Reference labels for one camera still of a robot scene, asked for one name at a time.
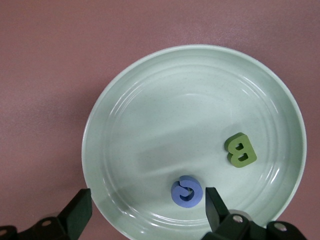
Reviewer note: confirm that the brown table cover sheet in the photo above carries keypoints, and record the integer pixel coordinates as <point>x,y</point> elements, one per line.
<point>50,75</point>

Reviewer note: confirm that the blue letter G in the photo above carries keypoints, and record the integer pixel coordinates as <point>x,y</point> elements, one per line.
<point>177,197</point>

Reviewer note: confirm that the green letter B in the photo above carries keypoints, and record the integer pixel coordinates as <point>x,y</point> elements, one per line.
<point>231,147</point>

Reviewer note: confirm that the light green plate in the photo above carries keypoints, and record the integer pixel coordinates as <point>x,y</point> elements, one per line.
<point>175,112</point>

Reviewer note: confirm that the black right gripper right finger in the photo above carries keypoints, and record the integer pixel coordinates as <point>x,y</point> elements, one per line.
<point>232,227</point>

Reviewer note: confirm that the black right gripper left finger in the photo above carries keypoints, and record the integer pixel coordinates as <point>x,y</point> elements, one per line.
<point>75,220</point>

